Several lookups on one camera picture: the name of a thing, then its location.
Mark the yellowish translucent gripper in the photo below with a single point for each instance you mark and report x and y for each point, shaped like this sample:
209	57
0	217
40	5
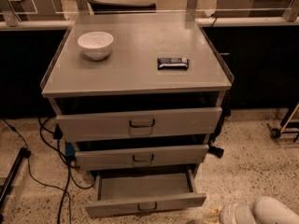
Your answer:
229	215

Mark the grey bottom drawer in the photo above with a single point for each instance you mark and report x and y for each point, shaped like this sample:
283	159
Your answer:
144	191

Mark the grey drawer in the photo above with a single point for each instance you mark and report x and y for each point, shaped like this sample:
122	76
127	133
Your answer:
144	191
138	124
141	157

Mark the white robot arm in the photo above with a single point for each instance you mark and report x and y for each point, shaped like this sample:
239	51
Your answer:
264	210

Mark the grey middle drawer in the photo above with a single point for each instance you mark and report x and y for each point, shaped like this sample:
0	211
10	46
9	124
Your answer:
141	157

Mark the grey top drawer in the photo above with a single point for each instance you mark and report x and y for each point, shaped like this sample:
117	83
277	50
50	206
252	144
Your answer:
138	124

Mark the grey drawer cabinet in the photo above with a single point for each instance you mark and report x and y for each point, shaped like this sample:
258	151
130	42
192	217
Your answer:
128	79

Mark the black power plug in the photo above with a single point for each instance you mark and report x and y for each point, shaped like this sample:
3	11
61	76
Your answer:
217	151

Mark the blue box behind cabinet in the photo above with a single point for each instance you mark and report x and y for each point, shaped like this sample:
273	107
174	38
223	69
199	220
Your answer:
69	151

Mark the dark blue snack bar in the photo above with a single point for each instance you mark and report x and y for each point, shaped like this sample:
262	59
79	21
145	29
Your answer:
173	63

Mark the white ceramic bowl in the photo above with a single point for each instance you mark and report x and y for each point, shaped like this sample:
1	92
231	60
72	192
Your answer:
96	45

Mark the wheeled cart frame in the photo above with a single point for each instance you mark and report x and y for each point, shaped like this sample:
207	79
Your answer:
289	124

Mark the black floor rail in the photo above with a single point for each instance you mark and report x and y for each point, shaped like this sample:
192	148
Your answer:
5	187

